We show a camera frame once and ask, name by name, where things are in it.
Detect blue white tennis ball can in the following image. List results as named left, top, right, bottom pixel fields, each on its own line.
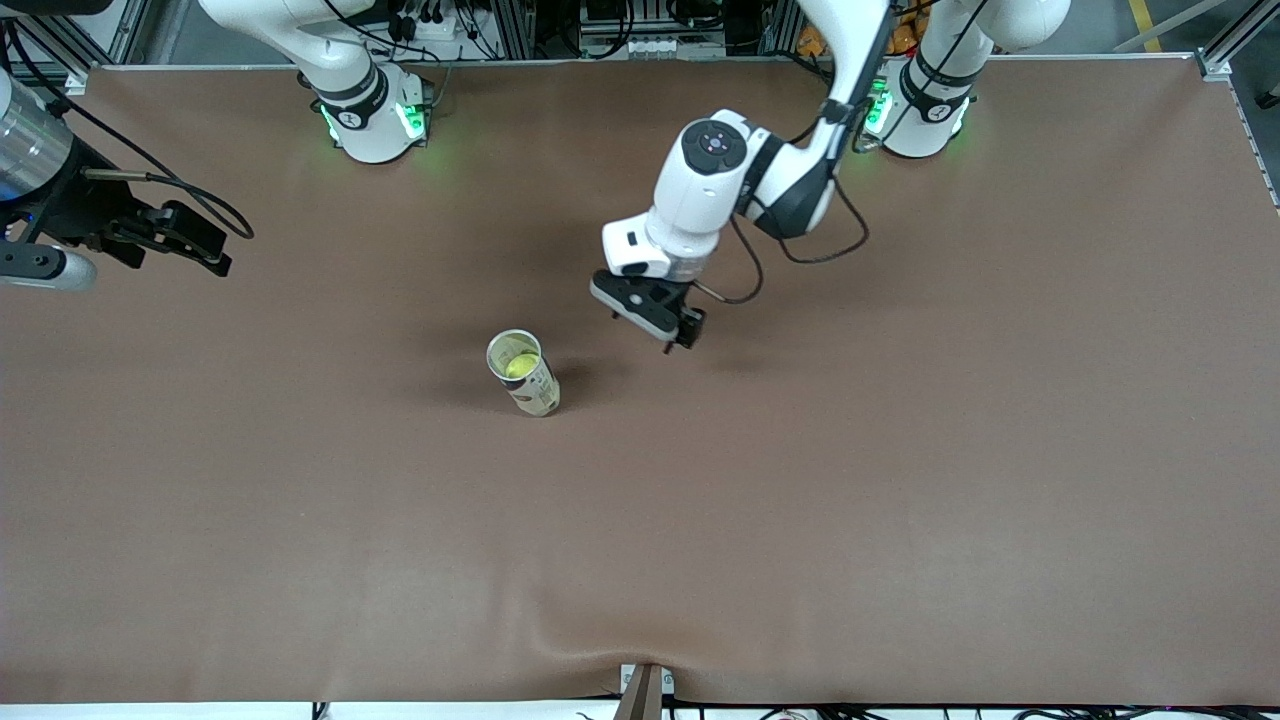
left=486, top=329, right=562, bottom=419

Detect brown table mat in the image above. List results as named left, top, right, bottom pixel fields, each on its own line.
left=0, top=55, right=1280, bottom=706

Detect white power strip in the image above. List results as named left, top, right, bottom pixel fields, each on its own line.
left=618, top=35, right=728, bottom=61

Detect black equipment rack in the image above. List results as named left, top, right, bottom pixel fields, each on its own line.
left=578, top=0, right=731, bottom=33

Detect orange packaged goods pile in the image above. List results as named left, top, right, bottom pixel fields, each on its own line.
left=797, top=0, right=923, bottom=58

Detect aluminium frame with corner bracket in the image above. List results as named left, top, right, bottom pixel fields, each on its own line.
left=0, top=0, right=151, bottom=96

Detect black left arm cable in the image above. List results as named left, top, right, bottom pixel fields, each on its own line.
left=690, top=0, right=986, bottom=306

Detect aluminium frame post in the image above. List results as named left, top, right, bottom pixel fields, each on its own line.
left=495, top=0, right=536, bottom=59

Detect aluminium profile bracket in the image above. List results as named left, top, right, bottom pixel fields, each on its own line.
left=619, top=662, right=677, bottom=720

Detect aluminium side rail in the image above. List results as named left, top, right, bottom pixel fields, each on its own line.
left=1228, top=78, right=1280, bottom=211

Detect aluminium frame corner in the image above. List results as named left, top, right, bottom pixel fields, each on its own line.
left=1195, top=0, right=1280, bottom=81

